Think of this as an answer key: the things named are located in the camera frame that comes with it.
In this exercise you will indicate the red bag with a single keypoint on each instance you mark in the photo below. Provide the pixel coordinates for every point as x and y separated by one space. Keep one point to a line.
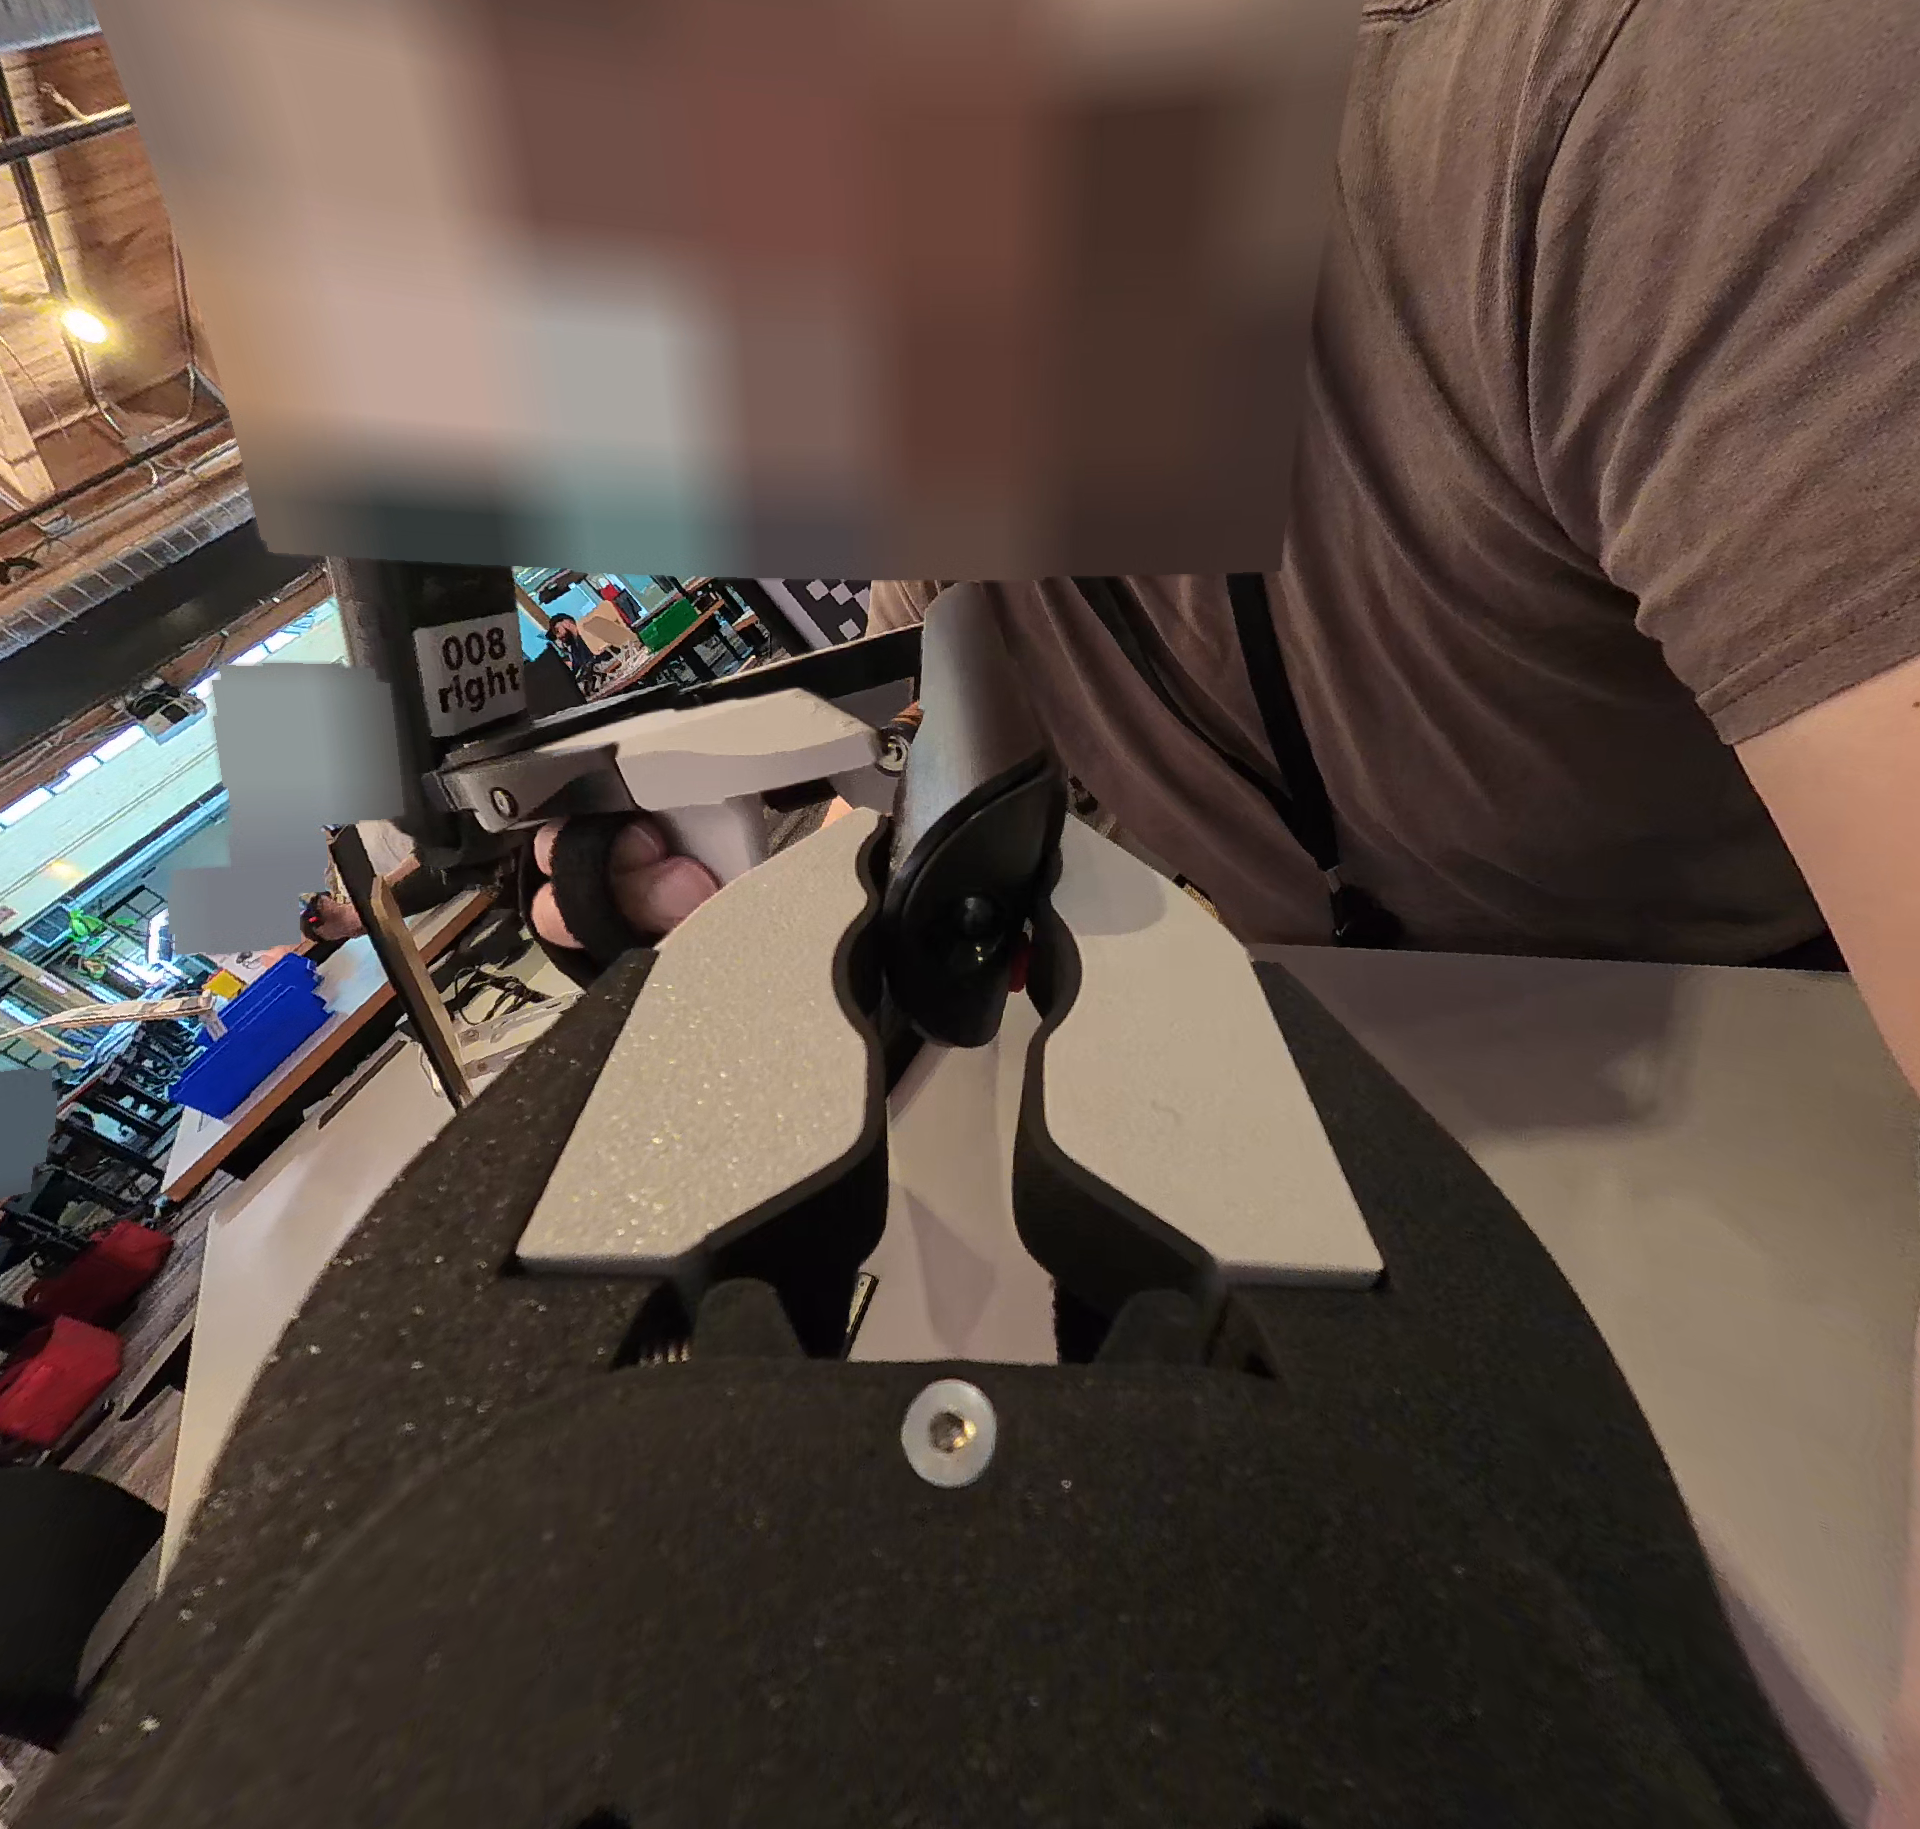
61 1379
103 1268

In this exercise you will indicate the black remote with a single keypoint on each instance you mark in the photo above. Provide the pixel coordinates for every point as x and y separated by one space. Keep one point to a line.
960 871

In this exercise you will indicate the person's left forearm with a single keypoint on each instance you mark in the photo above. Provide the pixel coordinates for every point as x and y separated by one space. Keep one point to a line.
1861 840

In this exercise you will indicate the person's right hand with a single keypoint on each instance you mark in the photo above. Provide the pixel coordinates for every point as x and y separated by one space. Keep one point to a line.
656 885

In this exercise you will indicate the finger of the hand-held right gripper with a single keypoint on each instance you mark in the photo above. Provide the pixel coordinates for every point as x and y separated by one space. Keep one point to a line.
751 776
722 726

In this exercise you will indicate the metal folding stand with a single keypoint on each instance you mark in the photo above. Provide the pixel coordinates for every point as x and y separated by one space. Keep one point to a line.
502 1042

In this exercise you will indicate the ceiling light bulb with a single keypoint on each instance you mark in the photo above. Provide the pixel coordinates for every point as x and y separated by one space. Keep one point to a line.
83 324

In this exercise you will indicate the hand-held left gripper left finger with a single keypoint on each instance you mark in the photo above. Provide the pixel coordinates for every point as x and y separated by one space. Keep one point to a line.
706 1079

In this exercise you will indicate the blue storage bin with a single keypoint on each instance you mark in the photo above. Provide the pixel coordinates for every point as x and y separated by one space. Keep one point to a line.
248 1034

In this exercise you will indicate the thin black framed board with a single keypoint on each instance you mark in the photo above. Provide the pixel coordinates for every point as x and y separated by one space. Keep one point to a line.
407 960

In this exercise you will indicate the black framed marker sign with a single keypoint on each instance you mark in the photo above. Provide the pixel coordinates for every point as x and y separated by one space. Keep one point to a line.
833 609

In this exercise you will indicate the black office chair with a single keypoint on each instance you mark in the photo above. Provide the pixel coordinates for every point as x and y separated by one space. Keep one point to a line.
61 1604

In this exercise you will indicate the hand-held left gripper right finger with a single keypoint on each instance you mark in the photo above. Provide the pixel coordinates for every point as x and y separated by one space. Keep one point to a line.
1202 1108

